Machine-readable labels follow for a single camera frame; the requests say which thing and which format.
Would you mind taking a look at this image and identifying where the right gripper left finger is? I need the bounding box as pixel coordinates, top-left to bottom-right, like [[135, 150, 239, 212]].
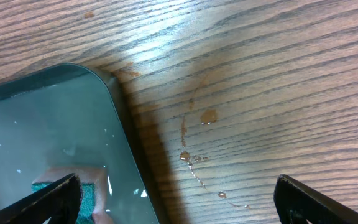
[[0, 173, 82, 224]]

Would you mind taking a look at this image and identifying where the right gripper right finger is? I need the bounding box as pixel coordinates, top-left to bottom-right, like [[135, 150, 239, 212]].
[[273, 174, 358, 224]]

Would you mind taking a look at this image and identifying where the green scrubbing sponge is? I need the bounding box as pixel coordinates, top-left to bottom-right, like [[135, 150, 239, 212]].
[[31, 166, 114, 224]]

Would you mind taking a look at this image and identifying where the black water tray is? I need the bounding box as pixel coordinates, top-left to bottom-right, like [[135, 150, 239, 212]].
[[0, 63, 169, 223]]

